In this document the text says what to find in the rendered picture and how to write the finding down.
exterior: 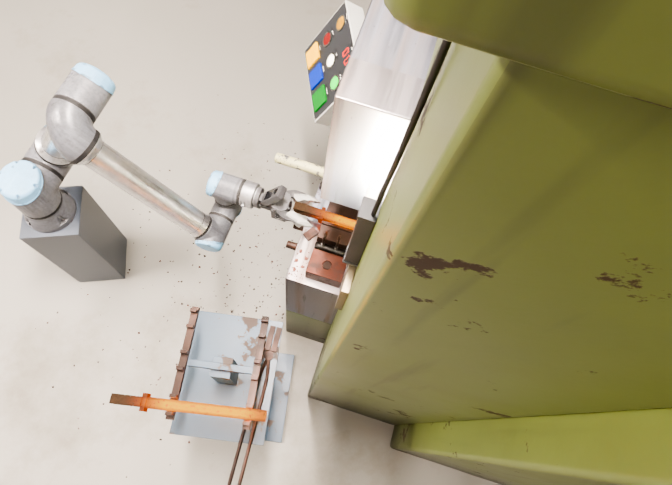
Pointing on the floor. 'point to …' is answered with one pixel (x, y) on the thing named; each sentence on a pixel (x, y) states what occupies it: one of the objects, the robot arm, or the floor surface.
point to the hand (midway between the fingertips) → (313, 212)
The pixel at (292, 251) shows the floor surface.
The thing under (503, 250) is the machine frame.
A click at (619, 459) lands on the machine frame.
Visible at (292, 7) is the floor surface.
